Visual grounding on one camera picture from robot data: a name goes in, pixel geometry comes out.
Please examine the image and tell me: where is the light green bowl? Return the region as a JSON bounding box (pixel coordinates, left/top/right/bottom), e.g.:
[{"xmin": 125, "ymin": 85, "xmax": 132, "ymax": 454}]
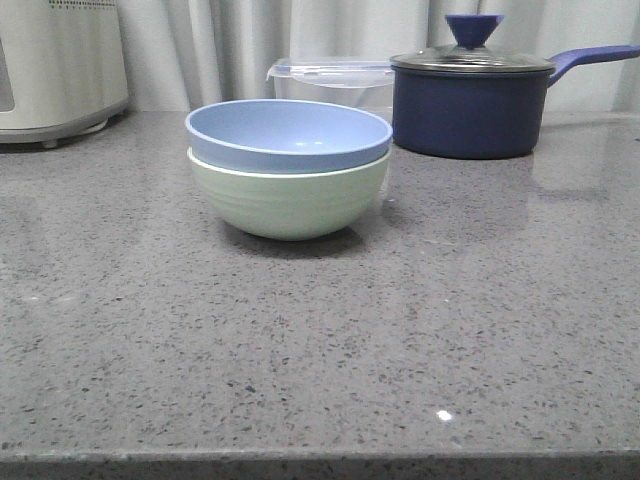
[{"xmin": 187, "ymin": 149, "xmax": 391, "ymax": 241}]

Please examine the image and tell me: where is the light blue bowl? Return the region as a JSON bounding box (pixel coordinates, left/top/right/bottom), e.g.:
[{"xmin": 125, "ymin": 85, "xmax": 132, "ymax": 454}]
[{"xmin": 185, "ymin": 99, "xmax": 392, "ymax": 174}]

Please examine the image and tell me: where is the clear plastic food container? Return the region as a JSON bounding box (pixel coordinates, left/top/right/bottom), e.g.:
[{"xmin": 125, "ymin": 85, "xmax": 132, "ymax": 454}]
[{"xmin": 267, "ymin": 57, "xmax": 394, "ymax": 122}]

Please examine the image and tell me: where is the dark blue saucepan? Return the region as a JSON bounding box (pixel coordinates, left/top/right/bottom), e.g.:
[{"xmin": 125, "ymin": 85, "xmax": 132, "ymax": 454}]
[{"xmin": 391, "ymin": 45, "xmax": 639, "ymax": 160}]

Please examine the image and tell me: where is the grey curtain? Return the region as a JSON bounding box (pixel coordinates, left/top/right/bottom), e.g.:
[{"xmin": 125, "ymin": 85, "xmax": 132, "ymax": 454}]
[{"xmin": 118, "ymin": 1, "xmax": 639, "ymax": 111}]

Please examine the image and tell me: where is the glass lid with blue knob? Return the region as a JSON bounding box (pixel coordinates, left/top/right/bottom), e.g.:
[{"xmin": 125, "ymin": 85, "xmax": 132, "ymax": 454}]
[{"xmin": 390, "ymin": 14, "xmax": 555, "ymax": 74}]

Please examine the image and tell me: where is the cream toaster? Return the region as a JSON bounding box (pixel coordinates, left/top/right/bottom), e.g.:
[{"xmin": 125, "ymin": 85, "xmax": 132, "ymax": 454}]
[{"xmin": 1, "ymin": 0, "xmax": 129, "ymax": 147}]

